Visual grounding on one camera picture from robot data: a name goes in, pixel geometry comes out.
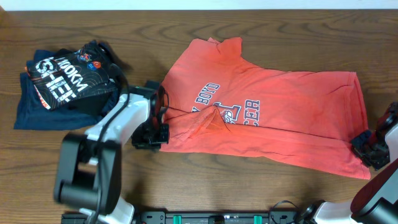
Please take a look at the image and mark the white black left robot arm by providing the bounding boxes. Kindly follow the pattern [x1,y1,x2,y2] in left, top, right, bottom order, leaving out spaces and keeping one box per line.
[53,81,169,224]

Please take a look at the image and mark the black graphic folded t-shirt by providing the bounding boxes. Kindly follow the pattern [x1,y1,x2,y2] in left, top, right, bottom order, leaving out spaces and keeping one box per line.
[26,40,120,110]

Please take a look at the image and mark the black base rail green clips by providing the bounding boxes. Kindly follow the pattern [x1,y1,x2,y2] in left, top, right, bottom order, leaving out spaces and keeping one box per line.
[62,200,312,224]

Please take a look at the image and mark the navy blue folded garment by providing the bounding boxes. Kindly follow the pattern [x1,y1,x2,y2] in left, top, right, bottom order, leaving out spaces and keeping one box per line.
[14,50,123,130]

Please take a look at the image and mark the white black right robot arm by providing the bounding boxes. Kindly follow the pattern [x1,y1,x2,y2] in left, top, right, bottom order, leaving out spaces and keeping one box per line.
[301,102,397,224]

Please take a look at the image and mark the orange printed t-shirt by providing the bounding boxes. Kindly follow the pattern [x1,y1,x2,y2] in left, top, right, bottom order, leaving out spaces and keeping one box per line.
[161,37,371,180]

